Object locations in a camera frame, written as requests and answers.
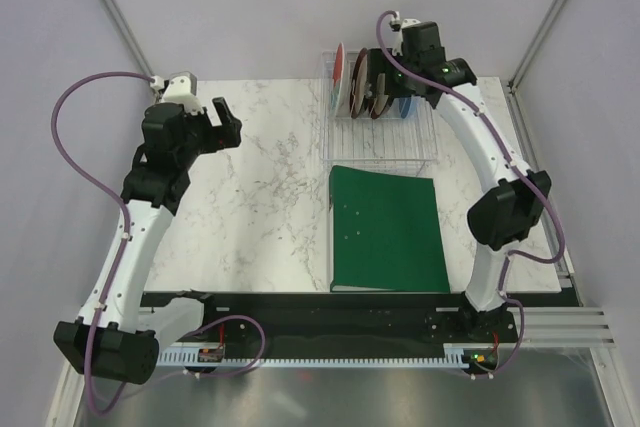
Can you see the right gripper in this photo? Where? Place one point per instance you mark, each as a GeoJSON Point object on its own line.
{"type": "Point", "coordinates": [378, 66]}

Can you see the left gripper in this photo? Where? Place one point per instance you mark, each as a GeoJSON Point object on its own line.
{"type": "Point", "coordinates": [219, 137]}

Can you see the blue plate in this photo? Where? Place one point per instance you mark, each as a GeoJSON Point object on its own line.
{"type": "Point", "coordinates": [403, 107]}

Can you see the dark red beige plate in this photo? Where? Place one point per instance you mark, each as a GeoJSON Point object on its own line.
{"type": "Point", "coordinates": [359, 84]}

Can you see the red and teal plate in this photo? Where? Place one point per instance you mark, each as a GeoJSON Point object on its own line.
{"type": "Point", "coordinates": [338, 79]}

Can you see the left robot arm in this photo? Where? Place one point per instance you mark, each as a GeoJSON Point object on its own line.
{"type": "Point", "coordinates": [108, 339]}

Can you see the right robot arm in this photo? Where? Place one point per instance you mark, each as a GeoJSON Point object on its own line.
{"type": "Point", "coordinates": [513, 195]}

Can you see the green binder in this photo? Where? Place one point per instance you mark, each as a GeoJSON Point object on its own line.
{"type": "Point", "coordinates": [385, 233]}

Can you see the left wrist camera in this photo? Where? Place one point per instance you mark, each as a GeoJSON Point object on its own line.
{"type": "Point", "coordinates": [179, 89]}

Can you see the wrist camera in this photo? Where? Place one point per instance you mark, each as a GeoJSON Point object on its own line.
{"type": "Point", "coordinates": [179, 89]}
{"type": "Point", "coordinates": [398, 25]}

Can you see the white wire dish rack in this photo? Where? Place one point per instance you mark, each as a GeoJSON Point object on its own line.
{"type": "Point", "coordinates": [386, 145]}

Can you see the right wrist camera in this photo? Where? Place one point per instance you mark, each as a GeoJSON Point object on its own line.
{"type": "Point", "coordinates": [398, 25]}

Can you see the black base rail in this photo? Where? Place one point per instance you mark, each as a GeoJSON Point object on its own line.
{"type": "Point", "coordinates": [348, 325]}

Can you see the white cable duct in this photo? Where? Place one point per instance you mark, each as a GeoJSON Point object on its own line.
{"type": "Point", "coordinates": [188, 356]}

